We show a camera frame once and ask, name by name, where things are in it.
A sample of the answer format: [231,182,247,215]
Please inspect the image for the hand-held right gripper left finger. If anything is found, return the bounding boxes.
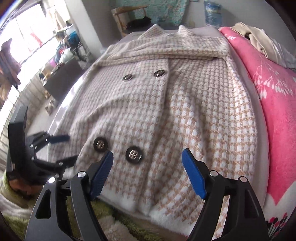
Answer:
[25,150,114,241]

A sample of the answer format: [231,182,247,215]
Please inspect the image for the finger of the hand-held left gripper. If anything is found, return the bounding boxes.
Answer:
[29,132,70,151]
[31,155,79,172]

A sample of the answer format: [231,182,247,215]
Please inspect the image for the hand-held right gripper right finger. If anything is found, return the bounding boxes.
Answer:
[181,148,270,241]

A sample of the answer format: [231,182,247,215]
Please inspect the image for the beige houndstooth knit coat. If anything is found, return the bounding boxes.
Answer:
[47,24,258,240]

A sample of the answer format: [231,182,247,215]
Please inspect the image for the metal balcony railing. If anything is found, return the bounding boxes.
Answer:
[0,76,47,163]

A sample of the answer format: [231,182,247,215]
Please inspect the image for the dark board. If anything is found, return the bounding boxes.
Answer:
[43,59,84,99]

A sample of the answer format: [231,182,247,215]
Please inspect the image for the bicycle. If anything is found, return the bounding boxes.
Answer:
[58,30,93,63]

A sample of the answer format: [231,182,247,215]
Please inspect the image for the pink floral blanket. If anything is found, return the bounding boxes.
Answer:
[218,26,296,241]

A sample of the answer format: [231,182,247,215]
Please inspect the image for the cream hanging garment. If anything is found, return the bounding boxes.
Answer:
[47,5,70,30]

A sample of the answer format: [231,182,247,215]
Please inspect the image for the wooden chair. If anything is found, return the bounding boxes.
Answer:
[111,6,148,37]

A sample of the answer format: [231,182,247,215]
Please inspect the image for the black cloth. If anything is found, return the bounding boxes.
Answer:
[127,16,152,27]

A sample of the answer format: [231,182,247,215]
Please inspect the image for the blue water bottle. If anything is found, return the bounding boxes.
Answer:
[203,0,222,27]

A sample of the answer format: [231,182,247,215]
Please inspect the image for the teal floral wall cloth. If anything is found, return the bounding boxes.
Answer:
[148,0,189,26]

